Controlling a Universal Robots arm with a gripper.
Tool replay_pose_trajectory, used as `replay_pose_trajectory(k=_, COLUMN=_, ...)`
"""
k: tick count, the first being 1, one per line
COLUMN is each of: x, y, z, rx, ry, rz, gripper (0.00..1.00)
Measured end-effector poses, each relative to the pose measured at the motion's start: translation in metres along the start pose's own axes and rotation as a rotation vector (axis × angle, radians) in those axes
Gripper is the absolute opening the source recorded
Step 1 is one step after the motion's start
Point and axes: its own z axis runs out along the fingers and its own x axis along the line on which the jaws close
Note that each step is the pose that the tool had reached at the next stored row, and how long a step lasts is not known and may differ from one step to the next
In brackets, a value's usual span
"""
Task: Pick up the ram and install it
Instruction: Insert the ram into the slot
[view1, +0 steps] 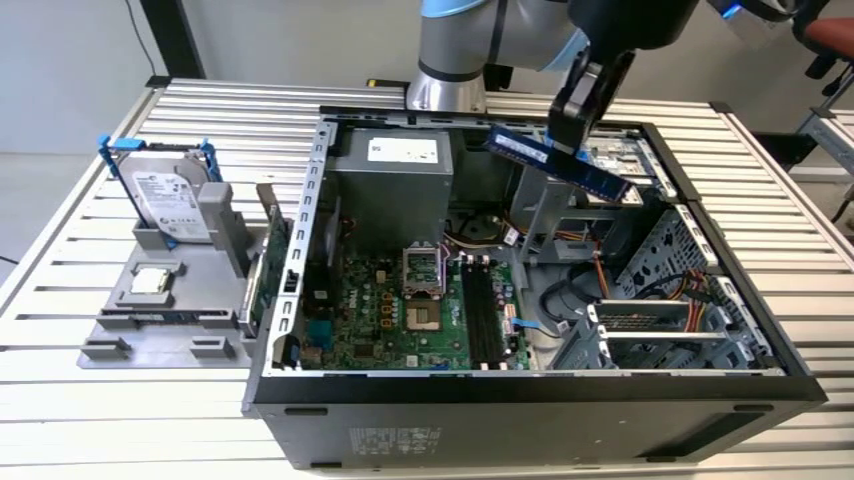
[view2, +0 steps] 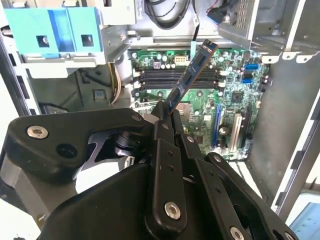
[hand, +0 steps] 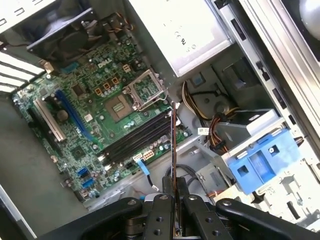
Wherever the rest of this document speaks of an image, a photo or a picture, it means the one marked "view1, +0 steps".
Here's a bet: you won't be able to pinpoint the optical disc drive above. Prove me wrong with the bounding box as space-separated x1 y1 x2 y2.
576 130 668 206

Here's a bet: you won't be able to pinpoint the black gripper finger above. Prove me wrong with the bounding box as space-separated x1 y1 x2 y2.
558 48 595 102
550 48 636 154

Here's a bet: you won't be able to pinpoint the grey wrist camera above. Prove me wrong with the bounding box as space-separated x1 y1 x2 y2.
723 0 795 50

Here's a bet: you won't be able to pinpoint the grey power supply unit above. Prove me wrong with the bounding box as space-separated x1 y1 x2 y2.
325 128 456 251

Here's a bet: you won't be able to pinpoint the silver CPU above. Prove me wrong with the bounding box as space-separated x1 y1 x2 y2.
129 269 173 294

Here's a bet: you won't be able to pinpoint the grey metal disk bay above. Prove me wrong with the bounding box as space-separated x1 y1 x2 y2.
556 298 759 372

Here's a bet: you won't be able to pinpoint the black PC case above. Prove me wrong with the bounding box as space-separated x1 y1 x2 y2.
240 102 828 471

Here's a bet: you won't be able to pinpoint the metal socket cover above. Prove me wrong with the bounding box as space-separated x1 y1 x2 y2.
401 243 447 296

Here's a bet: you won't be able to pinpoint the CPU socket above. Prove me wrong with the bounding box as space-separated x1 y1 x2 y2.
403 297 447 334

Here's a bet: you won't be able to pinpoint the red office chair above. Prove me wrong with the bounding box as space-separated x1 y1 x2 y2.
790 0 854 96

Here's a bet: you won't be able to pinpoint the black stand post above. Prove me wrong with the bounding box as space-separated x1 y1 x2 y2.
137 0 207 80

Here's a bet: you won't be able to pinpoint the grey parts rack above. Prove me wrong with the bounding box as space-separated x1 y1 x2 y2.
77 182 268 371

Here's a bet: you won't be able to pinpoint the orange yellow power wires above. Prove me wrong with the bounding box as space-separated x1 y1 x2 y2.
676 269 712 334
445 212 602 251

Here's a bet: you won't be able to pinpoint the hard disk in blue carrier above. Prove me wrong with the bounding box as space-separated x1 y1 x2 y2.
96 133 225 249

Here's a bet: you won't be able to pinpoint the green motherboard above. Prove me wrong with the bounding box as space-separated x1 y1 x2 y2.
296 249 535 374

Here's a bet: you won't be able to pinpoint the black data cable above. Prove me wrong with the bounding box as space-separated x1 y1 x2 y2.
539 264 602 341

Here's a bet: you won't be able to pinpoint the green graphics card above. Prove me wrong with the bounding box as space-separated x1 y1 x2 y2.
240 183 295 337

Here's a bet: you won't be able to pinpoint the RAM stick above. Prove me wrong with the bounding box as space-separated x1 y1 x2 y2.
99 310 235 324
484 124 634 202

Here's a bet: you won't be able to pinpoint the black RAM slot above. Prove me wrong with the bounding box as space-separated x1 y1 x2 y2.
463 254 484 371
471 254 492 371
488 254 511 371
480 254 503 371

